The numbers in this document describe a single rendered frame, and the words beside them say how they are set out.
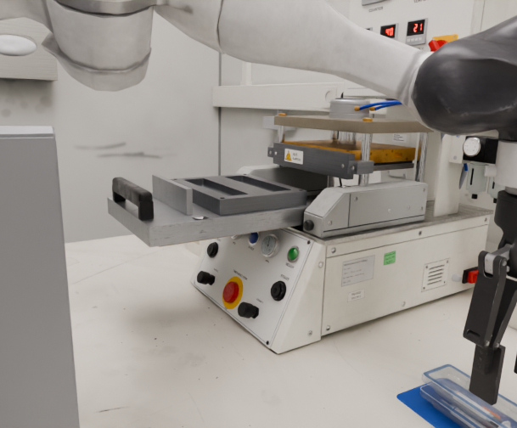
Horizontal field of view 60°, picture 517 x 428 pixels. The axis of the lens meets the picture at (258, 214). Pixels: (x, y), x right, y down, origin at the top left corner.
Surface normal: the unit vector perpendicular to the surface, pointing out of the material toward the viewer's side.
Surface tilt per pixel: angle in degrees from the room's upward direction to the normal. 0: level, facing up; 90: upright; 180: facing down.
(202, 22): 127
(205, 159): 90
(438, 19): 90
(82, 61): 132
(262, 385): 0
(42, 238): 90
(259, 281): 65
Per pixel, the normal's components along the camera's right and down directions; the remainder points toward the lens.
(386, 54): -0.04, 0.17
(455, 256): 0.53, 0.22
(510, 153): -0.98, 0.02
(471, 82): -0.29, 0.22
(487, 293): -0.87, -0.06
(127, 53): 0.72, 0.63
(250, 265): -0.76, -0.31
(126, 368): 0.03, -0.97
